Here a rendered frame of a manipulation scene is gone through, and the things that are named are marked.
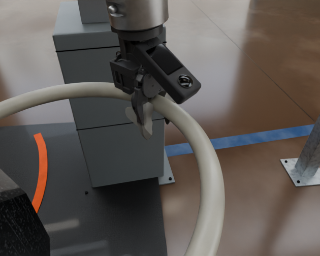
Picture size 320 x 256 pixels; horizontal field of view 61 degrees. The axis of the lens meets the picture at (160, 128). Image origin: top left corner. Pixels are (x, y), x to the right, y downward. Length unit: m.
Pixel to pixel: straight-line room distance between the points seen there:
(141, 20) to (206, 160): 0.21
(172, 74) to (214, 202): 0.19
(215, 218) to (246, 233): 1.10
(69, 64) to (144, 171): 0.71
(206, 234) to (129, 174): 1.19
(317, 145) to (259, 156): 0.35
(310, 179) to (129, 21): 1.50
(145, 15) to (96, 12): 0.70
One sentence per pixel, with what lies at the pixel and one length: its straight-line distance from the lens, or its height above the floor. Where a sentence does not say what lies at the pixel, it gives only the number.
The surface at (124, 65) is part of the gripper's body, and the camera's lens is 0.46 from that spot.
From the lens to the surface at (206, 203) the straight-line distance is 0.33.
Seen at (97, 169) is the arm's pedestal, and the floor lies 0.15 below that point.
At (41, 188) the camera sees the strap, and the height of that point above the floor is 0.02.
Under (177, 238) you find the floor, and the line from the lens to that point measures 1.35.
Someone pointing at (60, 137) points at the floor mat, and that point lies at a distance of 1.88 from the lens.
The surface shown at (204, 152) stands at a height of 0.93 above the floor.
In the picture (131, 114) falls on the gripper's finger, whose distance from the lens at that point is 0.51.
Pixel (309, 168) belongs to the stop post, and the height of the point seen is 0.08.
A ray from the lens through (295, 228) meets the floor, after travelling 1.52.
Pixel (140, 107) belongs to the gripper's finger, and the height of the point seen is 0.93.
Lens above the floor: 1.20
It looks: 40 degrees down
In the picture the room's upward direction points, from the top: straight up
